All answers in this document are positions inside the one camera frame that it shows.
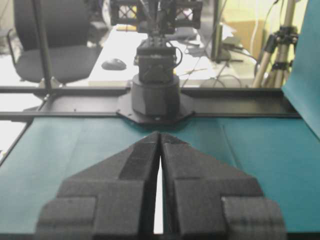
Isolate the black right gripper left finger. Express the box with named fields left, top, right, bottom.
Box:
left=36, top=132, right=160, bottom=235

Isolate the black metal frame rail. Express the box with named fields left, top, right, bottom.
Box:
left=0, top=86, right=300, bottom=125

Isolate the grey camera tripod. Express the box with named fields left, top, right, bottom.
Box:
left=251, top=0, right=299, bottom=89

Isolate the black computer monitor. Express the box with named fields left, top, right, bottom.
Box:
left=210, top=0, right=240, bottom=63

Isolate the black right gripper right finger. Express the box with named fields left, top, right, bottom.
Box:
left=160, top=133, right=287, bottom=235

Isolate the black computer mouse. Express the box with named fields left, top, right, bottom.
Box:
left=101, top=58, right=127, bottom=71

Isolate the teal backdrop sheet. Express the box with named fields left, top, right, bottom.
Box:
left=282, top=0, right=320, bottom=137

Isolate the black office chair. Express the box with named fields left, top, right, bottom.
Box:
left=11, top=0, right=99, bottom=85

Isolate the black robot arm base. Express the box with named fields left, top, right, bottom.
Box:
left=109, top=0, right=203, bottom=125

